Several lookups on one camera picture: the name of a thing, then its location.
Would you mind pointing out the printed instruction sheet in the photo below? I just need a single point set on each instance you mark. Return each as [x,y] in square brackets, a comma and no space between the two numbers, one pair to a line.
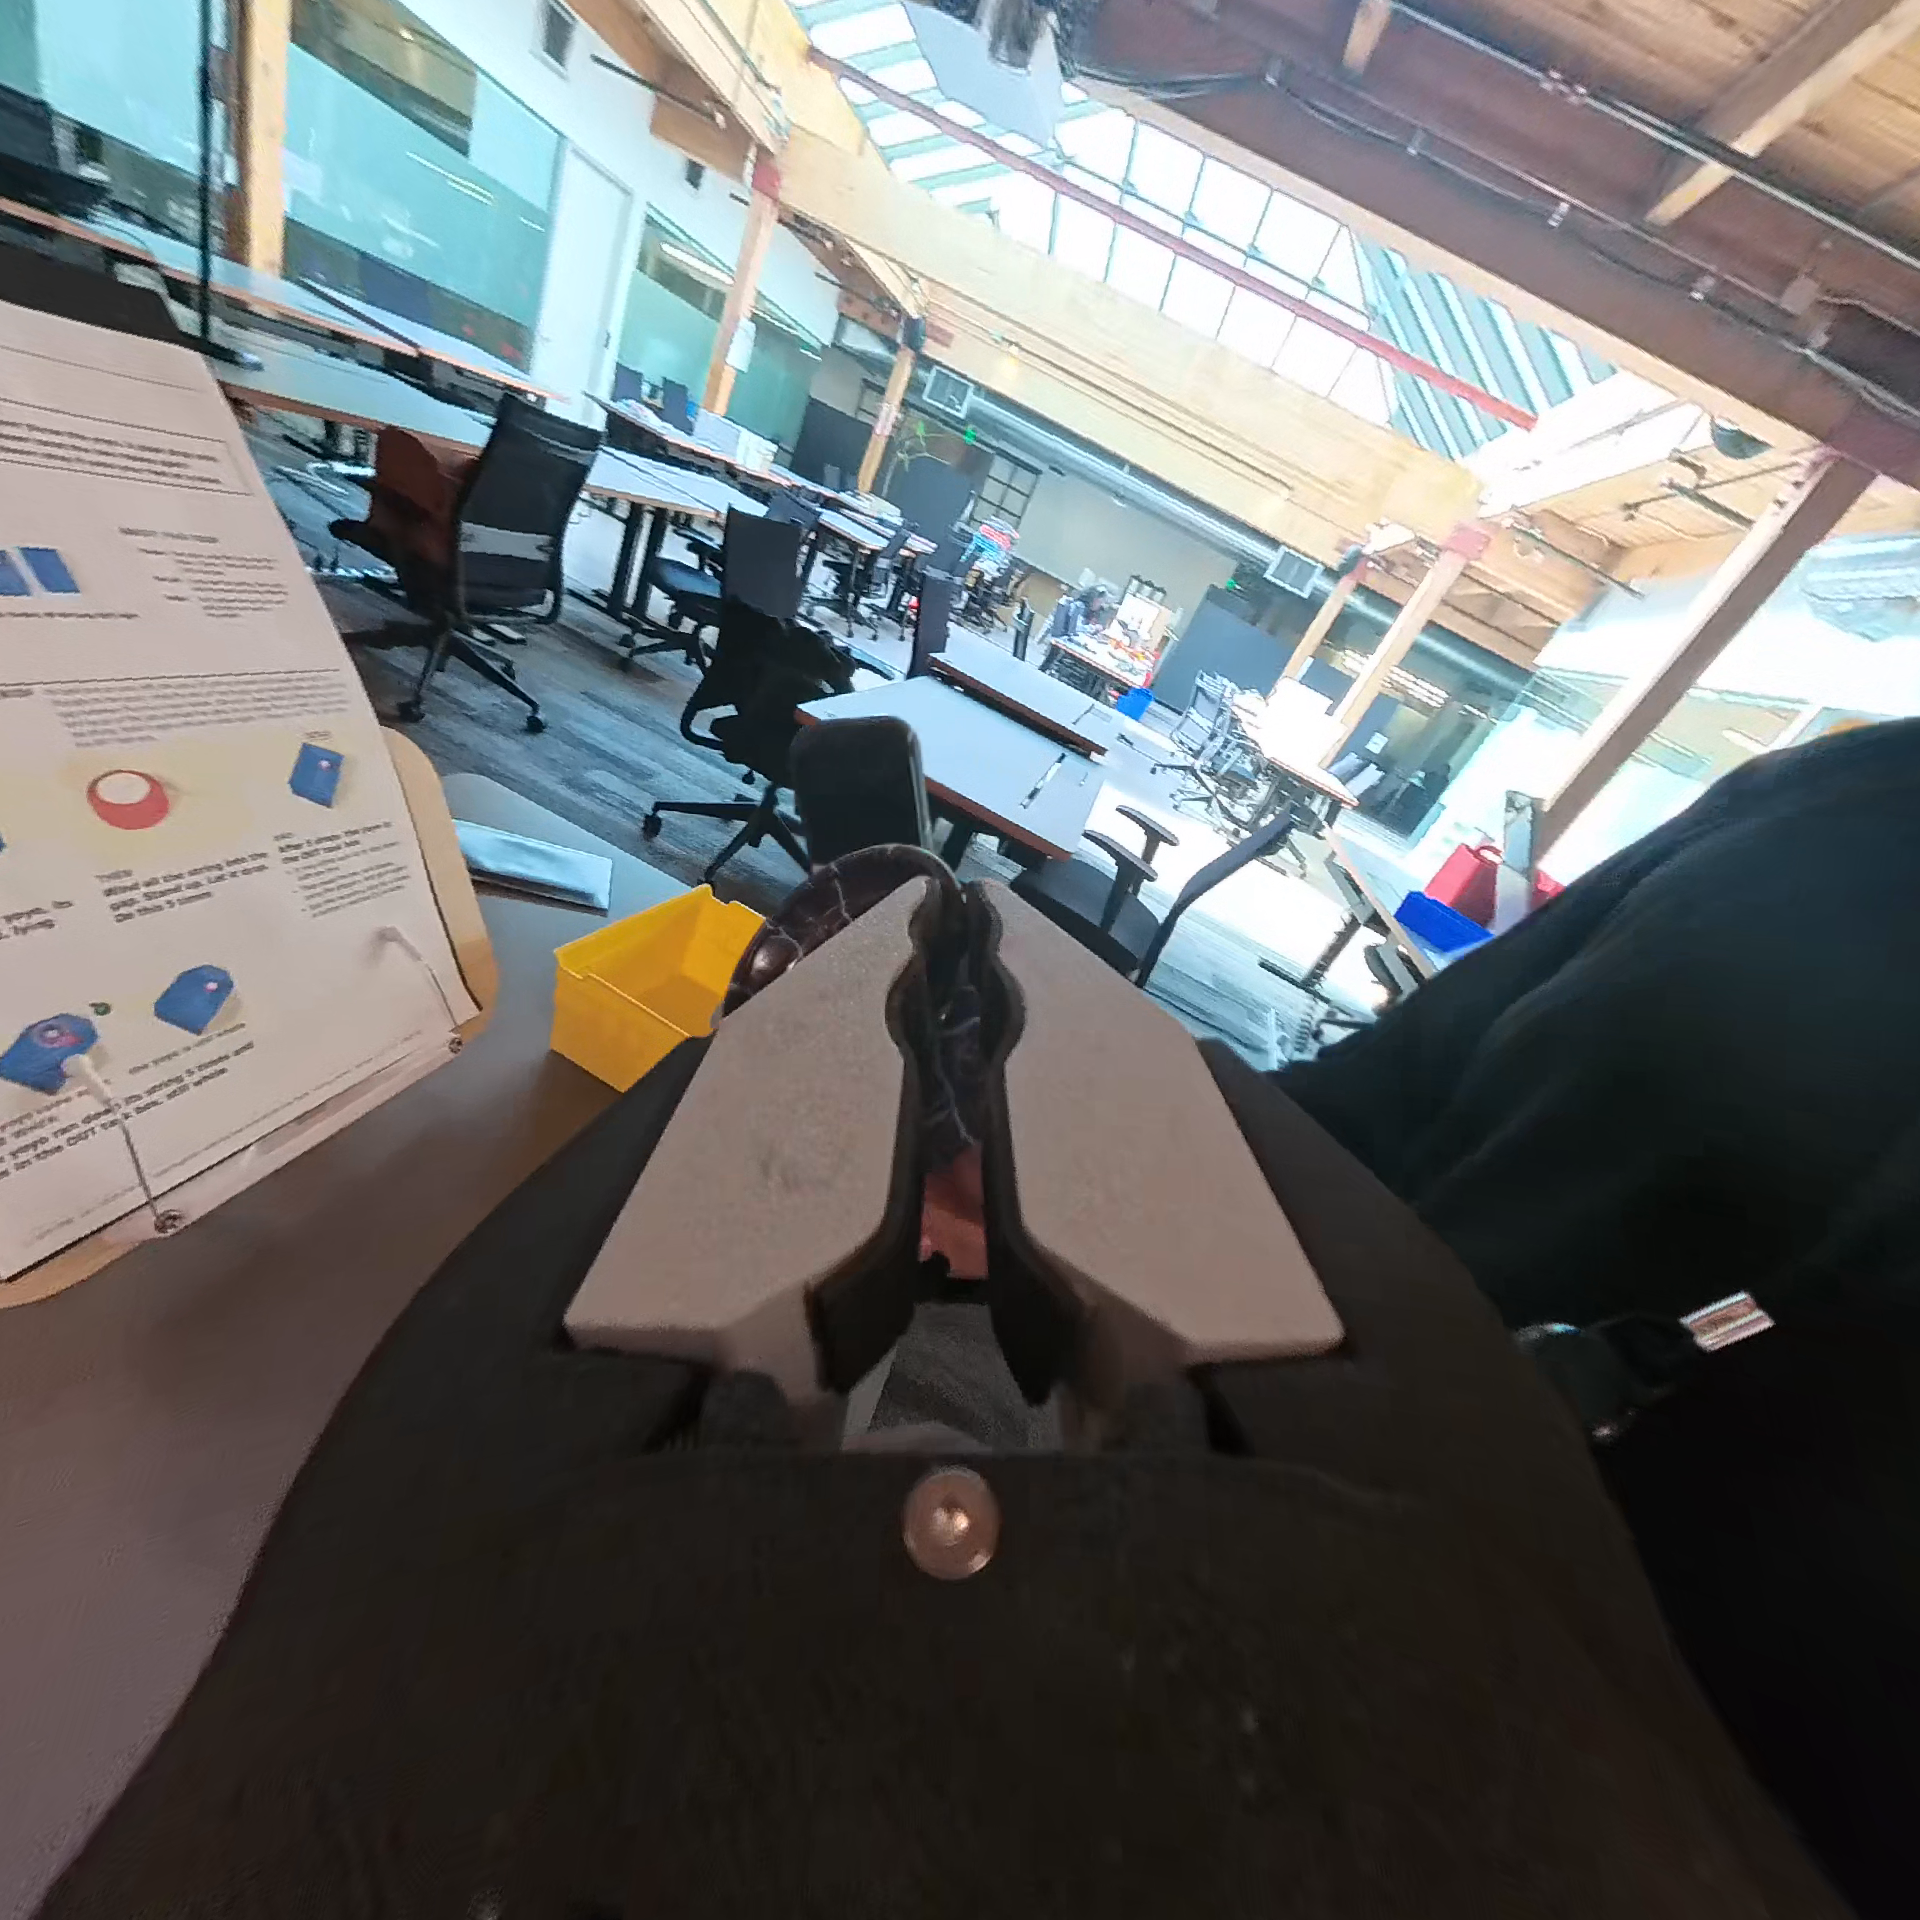
[181,676]

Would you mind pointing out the grey desk with wooden edge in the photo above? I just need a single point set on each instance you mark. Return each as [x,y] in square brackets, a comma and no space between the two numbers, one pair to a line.
[974,750]

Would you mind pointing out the blue storage tub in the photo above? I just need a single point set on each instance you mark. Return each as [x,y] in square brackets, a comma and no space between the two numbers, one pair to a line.
[1444,922]

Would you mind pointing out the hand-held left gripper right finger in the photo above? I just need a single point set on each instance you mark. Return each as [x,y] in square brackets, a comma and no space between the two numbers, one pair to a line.
[1139,1183]

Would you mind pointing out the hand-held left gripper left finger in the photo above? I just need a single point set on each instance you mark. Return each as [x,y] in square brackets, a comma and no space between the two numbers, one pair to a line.
[750,1172]

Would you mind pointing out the yellow plastic bin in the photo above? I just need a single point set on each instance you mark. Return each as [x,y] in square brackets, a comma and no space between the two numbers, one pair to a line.
[645,975]

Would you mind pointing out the dark marbled yoyo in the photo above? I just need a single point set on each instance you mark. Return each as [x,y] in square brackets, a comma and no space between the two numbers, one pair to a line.
[810,914]

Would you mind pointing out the red storage tub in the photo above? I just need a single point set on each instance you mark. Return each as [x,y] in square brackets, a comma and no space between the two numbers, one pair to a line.
[1479,878]

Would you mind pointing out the black office chair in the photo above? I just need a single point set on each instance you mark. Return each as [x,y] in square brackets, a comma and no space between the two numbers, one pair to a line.
[862,788]
[756,660]
[515,511]
[1119,899]

